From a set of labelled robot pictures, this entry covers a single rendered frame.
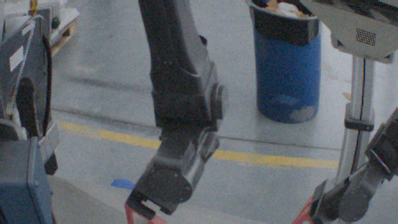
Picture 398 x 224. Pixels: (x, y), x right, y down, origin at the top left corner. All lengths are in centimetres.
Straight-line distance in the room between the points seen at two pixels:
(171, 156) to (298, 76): 236
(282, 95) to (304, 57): 27
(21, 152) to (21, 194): 6
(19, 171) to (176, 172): 27
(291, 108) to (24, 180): 270
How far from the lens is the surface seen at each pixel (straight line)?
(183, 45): 70
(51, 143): 114
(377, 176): 74
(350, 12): 111
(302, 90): 313
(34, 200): 57
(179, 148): 76
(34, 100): 105
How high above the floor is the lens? 162
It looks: 29 degrees down
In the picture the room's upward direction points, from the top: 1 degrees counter-clockwise
